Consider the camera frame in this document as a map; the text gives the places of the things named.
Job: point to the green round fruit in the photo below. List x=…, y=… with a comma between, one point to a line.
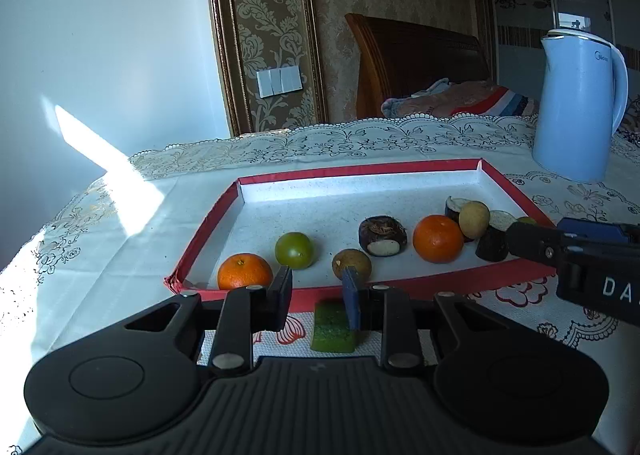
x=294, y=249
x=526, y=221

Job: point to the dark sugarcane piece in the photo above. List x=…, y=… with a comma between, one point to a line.
x=452, y=207
x=492, y=240

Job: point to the green cucumber piece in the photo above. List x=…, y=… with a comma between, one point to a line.
x=330, y=327

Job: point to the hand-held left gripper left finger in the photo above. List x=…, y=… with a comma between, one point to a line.
x=281, y=296

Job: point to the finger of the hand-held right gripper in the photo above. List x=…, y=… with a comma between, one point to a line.
x=535, y=240
x=595, y=231

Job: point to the light blue electric kettle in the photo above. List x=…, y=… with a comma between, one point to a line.
x=575, y=110

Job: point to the pinkish brown blanket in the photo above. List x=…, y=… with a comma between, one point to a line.
x=425, y=102

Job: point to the ornate gold wall frame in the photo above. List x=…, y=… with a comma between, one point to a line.
x=265, y=25

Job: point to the dark water chestnut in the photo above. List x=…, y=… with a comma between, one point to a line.
x=382, y=235

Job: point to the tan longan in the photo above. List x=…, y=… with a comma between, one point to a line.
x=474, y=220
x=357, y=262

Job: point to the red cardboard tray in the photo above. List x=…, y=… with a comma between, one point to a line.
x=325, y=205

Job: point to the dark patterned cloth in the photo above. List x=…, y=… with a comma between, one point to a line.
x=632, y=127

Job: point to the red white blue striped cloth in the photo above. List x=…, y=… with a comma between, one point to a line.
x=505, y=102

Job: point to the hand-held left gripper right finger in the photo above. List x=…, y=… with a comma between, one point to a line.
x=352, y=297

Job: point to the white wall light switch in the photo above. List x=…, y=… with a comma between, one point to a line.
x=280, y=82

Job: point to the orange mandarin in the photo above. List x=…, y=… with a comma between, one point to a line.
x=438, y=238
x=244, y=272

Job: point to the sliding door wardrobe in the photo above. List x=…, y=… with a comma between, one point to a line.
x=520, y=0

